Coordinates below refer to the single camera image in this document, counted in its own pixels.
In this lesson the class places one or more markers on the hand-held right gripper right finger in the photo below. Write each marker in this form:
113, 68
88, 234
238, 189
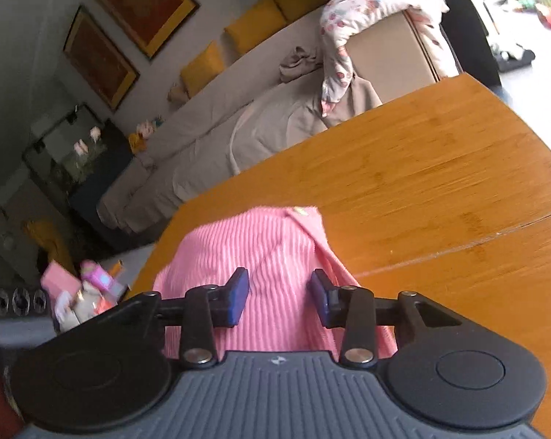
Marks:
319, 295

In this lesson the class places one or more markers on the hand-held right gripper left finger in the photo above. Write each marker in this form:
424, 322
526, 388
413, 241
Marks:
239, 295

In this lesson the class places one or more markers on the pink ribbed sweater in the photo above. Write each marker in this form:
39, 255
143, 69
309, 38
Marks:
266, 247

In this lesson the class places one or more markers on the plain pink box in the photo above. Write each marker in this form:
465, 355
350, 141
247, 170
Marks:
58, 279

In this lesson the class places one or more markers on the yellow cloth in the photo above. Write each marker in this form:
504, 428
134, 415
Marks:
49, 242

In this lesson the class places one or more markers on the pink printed box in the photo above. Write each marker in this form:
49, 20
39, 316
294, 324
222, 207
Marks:
99, 279

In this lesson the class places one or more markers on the beige sofa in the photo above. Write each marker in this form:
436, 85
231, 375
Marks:
220, 114

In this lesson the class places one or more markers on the glass fish tank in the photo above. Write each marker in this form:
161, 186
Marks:
67, 151

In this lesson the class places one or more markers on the small plush toy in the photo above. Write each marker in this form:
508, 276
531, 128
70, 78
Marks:
142, 135

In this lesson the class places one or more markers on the crumpled beige cloth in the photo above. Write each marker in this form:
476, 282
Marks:
298, 61

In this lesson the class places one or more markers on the beige armchair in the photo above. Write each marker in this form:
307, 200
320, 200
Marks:
394, 59

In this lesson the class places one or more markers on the gold framed red picture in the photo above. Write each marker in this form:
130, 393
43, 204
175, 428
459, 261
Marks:
142, 2
99, 57

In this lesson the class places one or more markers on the floral printed blanket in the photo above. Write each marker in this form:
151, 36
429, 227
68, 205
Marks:
371, 9

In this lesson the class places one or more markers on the white stick vacuum cleaner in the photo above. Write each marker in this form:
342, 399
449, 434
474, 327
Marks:
515, 59

